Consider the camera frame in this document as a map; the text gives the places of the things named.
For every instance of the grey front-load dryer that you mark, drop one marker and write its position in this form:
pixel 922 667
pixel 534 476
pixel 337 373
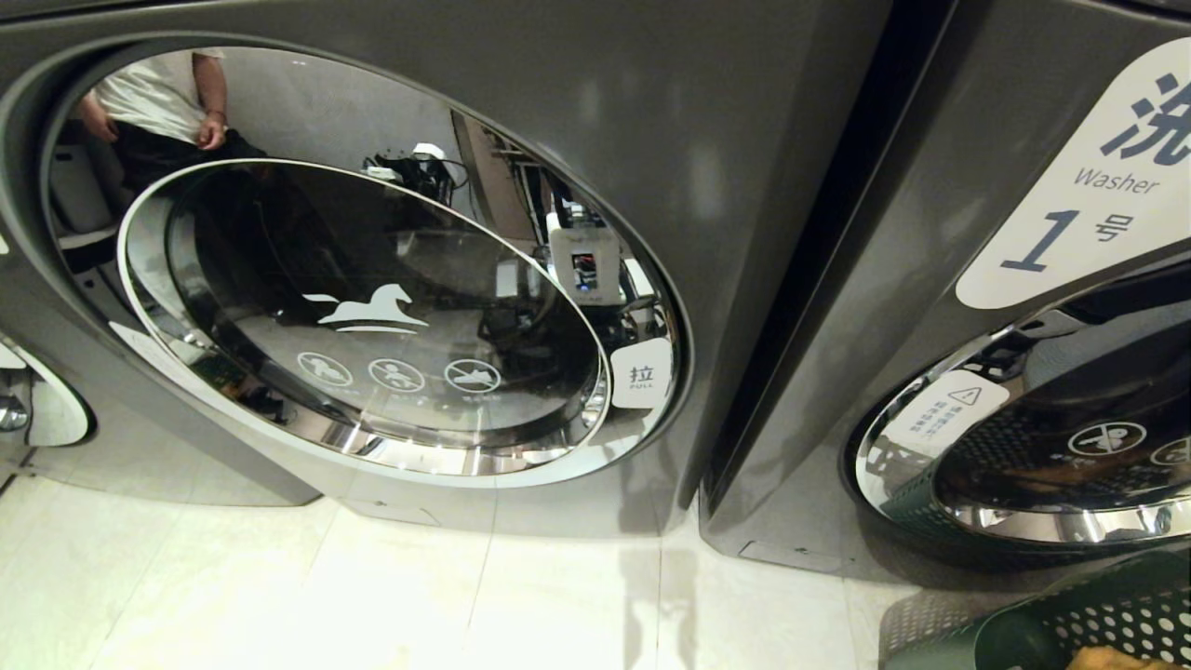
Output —
pixel 744 186

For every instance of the round mirrored dryer door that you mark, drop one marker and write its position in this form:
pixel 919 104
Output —
pixel 372 307

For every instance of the grey front-load washer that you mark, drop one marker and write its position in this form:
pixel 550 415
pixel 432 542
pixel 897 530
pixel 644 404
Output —
pixel 884 279

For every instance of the green perforated laundry basket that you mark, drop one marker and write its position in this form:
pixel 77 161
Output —
pixel 1070 623

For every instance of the grey laundry machine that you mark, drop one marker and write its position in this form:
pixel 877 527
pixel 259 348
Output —
pixel 23 447

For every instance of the round mirrored washer door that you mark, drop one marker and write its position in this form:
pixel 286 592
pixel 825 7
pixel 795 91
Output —
pixel 1070 447

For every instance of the round chrome machine door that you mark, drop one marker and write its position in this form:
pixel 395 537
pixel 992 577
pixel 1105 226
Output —
pixel 42 409

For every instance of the orange cloth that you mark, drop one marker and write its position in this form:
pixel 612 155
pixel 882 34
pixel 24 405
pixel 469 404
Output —
pixel 1121 660

